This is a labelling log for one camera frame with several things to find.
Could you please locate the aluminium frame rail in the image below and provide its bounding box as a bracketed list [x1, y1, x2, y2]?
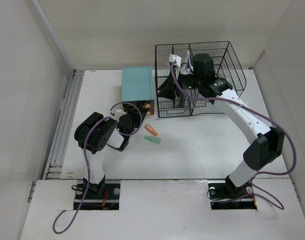
[41, 69, 85, 180]

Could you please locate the wooden drawer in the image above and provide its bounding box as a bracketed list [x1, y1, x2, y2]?
[142, 108, 154, 116]

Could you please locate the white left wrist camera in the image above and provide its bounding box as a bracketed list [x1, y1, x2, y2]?
[110, 106, 127, 119]

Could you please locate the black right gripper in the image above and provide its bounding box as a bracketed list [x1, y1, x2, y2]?
[156, 67, 203, 101]

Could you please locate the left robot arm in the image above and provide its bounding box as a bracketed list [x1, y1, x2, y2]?
[74, 108, 146, 199]

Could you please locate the white Canon paper booklet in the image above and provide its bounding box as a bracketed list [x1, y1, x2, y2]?
[180, 50, 194, 75]

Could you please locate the orange highlighter marker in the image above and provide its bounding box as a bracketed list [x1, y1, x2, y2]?
[144, 124, 158, 137]

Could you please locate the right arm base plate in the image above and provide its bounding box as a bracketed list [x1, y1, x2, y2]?
[207, 181, 257, 210]

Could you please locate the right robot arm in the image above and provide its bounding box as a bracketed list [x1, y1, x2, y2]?
[157, 53, 285, 199]

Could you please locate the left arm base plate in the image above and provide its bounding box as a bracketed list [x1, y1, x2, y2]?
[80, 180, 121, 211]

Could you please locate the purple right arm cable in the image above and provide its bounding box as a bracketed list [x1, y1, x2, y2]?
[169, 60, 297, 211]

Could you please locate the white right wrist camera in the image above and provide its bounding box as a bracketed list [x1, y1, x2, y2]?
[169, 53, 182, 73]

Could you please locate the green highlighter marker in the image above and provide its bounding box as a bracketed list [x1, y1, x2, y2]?
[144, 136, 161, 144]

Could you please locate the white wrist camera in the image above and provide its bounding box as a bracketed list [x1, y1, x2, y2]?
[110, 106, 127, 119]
[169, 53, 182, 73]

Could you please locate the teal wooden drawer box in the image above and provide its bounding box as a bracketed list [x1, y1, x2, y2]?
[121, 66, 155, 113]

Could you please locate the black wire mesh organizer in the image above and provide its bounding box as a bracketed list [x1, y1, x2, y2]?
[154, 41, 247, 118]

